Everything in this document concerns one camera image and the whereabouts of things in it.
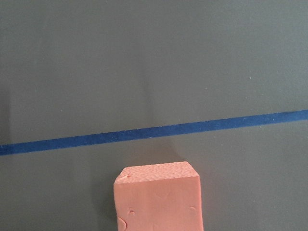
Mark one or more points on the orange foam cube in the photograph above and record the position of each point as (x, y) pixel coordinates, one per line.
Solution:
(159, 197)

